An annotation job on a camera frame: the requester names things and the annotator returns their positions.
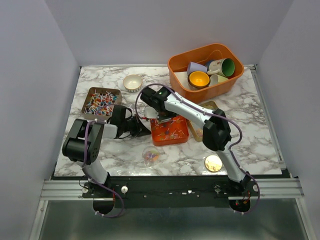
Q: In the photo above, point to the aluminium rail frame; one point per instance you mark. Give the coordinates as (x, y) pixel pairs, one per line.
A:
(68, 216)

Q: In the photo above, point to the gold tin with popsicle candies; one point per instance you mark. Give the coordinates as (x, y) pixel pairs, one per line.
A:
(197, 132)

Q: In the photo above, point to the floral mug green inside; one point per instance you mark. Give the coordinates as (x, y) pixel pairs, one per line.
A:
(224, 67)

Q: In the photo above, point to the blue cup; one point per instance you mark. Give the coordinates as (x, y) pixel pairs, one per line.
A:
(207, 64)

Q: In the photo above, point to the gold round jar lid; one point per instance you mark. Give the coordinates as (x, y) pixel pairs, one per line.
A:
(213, 163)

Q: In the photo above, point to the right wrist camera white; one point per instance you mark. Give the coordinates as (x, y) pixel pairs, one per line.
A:
(150, 113)

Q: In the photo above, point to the yellow inside bowl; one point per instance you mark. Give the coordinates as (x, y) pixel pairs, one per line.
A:
(198, 80)

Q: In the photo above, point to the brown tray with lollipops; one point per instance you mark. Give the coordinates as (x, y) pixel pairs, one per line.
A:
(99, 103)

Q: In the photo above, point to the large orange plastic bin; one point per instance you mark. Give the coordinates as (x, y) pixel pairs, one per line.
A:
(178, 78)

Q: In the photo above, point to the cream cup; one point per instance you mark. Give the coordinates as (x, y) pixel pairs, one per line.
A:
(220, 79)

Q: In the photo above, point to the white ceramic bowl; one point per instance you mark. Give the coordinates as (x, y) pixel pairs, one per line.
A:
(132, 83)

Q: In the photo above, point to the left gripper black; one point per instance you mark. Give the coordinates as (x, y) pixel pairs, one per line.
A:
(140, 129)

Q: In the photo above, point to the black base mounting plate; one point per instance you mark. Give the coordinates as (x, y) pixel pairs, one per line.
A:
(172, 191)

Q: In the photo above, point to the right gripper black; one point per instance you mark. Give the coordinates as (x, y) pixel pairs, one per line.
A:
(172, 115)

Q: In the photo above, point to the lavender cup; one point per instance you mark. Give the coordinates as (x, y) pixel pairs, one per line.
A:
(196, 67)

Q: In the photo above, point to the orange square candy tray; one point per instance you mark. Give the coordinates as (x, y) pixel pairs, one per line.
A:
(175, 131)

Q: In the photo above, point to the clear glass jar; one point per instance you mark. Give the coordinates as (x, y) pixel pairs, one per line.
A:
(151, 156)

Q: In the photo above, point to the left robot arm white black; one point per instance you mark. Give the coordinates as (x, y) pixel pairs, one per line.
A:
(83, 142)

